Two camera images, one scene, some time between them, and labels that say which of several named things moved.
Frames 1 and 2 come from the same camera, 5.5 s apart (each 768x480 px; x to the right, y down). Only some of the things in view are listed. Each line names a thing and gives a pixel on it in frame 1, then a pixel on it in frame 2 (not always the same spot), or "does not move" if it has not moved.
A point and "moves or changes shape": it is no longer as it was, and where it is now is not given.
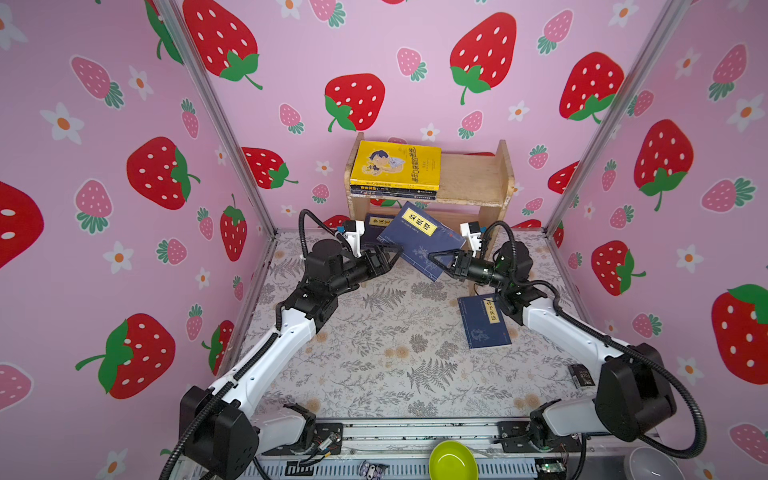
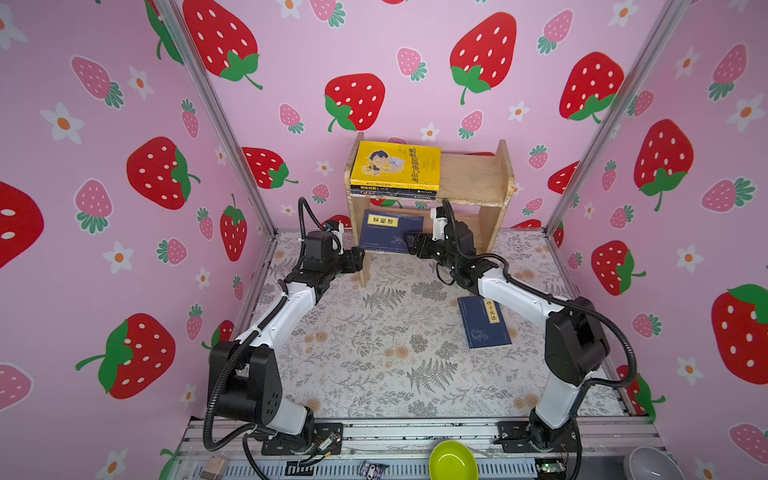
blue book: x=484 y=321 does not move
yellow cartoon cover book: x=380 y=164 does not move
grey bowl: x=648 y=463 does not move
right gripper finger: x=451 y=270 to x=414 y=242
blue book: x=420 y=233 moves or changes shape
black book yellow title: x=424 y=195 does not move
